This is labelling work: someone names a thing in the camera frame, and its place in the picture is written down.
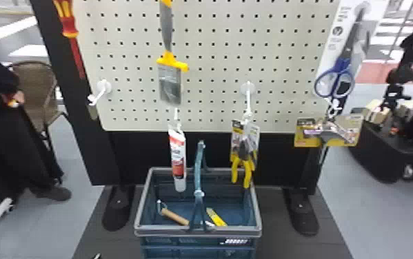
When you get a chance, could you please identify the white sealant tube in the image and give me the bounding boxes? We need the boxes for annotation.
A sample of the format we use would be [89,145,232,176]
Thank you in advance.
[167,107,188,194]

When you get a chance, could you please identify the yellow pliers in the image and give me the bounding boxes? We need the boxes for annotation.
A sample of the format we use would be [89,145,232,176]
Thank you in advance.
[229,118,261,190]

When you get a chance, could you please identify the white pegboard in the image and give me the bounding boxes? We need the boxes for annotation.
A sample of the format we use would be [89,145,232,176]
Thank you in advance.
[28,0,342,238]

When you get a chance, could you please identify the yellow paint brush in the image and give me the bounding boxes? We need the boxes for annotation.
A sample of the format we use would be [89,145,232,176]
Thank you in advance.
[156,0,190,106]

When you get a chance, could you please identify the wooden handle hammer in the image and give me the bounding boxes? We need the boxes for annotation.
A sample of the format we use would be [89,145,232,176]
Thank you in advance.
[156,199,191,227]

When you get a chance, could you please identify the red screwdriver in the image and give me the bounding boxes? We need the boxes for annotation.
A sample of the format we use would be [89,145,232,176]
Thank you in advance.
[52,0,87,81]

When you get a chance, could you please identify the blue basket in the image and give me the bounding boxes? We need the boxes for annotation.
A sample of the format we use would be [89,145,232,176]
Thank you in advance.
[133,139,263,259]

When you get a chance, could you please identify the tool on yellow card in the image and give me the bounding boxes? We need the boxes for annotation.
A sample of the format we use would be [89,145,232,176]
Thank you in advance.
[294,114,365,149]

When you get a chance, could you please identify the brown chair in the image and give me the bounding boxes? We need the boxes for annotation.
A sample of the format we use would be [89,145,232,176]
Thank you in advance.
[10,60,67,147]

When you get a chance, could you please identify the yellow utility knife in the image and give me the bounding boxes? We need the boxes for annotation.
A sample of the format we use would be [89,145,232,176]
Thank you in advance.
[205,207,229,228]

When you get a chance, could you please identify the blue scissors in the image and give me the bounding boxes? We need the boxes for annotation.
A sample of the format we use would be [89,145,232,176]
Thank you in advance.
[313,0,392,121]

